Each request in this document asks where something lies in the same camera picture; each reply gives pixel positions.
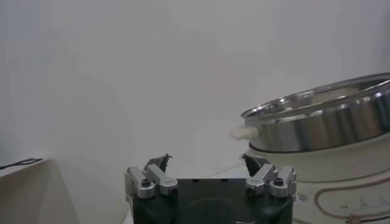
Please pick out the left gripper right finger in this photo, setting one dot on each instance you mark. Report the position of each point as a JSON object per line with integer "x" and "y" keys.
{"x": 268, "y": 182}

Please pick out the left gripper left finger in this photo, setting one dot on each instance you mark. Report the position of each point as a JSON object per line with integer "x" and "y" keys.
{"x": 152, "y": 182}

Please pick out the stainless steel steamer basket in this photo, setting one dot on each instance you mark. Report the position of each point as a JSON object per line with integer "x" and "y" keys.
{"x": 320, "y": 131}

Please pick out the cream electric cooker base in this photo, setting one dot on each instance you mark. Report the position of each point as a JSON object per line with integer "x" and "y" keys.
{"x": 335, "y": 170}

